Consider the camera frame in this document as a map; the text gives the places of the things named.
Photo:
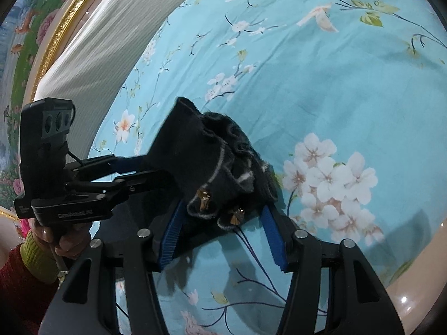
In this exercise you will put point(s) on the gold trimmed bed headboard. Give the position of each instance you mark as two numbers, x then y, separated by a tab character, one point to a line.
66	24

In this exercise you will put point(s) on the person's left hand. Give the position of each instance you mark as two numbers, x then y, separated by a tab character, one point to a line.
68	242

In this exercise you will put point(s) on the person's left forearm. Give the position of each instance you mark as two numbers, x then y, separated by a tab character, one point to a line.
21	286

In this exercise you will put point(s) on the black pants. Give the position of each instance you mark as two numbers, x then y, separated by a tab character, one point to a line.
209	153

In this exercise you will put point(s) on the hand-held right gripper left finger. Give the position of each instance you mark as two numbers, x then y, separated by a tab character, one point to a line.
170	239

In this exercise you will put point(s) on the blue floral bed sheet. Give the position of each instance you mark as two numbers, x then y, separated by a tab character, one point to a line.
314	76

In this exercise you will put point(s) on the floral wall poster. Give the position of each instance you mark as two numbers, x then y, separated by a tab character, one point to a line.
21	59

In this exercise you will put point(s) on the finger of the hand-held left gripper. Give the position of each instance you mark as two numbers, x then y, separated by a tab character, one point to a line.
126	163
150	179

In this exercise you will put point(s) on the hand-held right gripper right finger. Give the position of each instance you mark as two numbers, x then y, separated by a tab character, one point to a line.
276	244

